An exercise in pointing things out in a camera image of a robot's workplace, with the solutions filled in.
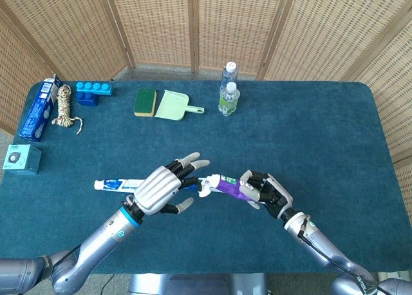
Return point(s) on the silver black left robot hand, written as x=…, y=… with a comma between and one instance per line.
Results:
x=157, y=188

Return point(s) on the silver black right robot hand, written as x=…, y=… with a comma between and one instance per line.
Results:
x=277, y=195

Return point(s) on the short purple toothpaste tube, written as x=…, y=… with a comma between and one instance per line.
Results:
x=230, y=188

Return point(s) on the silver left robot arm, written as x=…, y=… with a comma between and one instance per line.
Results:
x=96, y=246

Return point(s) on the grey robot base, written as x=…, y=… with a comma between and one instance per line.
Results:
x=193, y=283

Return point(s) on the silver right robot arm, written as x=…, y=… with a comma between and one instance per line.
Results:
x=328, y=253

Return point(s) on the crumpled blue white toothpaste tube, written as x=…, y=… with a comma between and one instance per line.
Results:
x=119, y=185

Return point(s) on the teal table cloth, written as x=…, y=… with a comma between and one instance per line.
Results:
x=257, y=140

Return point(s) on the light green plastic dustpan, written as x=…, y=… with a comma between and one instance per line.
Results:
x=170, y=106

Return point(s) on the green yellow sponge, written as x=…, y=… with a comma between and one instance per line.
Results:
x=145, y=101

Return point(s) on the clear bottle with green label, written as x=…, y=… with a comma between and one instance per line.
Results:
x=229, y=101

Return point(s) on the dark blue toy brick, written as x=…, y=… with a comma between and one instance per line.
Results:
x=87, y=100

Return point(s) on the light blue long toy brick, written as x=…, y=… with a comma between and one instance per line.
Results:
x=95, y=88

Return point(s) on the tall clear plastic bottle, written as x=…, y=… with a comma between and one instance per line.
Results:
x=229, y=74

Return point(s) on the teal cube product box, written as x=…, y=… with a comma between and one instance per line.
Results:
x=21, y=159

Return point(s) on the blue white carton box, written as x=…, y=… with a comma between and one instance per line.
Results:
x=37, y=111

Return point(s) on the bamboo folding screen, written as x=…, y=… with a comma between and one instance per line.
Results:
x=161, y=24

